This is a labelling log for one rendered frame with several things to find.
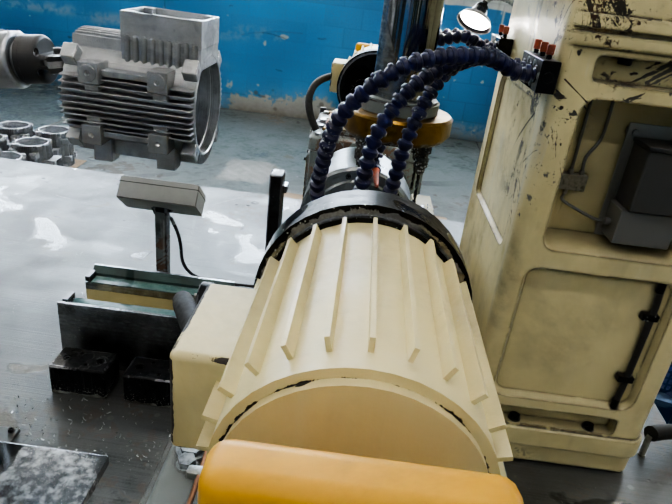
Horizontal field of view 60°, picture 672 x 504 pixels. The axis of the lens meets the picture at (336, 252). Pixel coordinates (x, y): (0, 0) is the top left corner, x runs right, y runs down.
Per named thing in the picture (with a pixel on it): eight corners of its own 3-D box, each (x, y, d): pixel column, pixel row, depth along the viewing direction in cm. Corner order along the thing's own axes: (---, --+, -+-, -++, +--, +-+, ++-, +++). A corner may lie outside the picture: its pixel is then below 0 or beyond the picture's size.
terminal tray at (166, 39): (218, 63, 96) (220, 16, 92) (200, 73, 86) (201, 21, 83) (146, 53, 96) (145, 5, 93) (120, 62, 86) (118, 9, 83)
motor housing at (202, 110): (221, 146, 106) (225, 36, 98) (190, 180, 89) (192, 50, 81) (112, 131, 106) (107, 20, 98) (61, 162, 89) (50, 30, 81)
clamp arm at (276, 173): (278, 314, 98) (290, 170, 87) (275, 324, 96) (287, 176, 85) (258, 312, 98) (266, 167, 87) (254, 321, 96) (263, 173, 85)
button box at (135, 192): (202, 217, 129) (207, 194, 130) (195, 207, 122) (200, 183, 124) (126, 207, 129) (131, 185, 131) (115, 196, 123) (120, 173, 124)
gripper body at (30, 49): (2, 36, 87) (62, 37, 86) (33, 31, 95) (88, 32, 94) (14, 88, 90) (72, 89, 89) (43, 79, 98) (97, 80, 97)
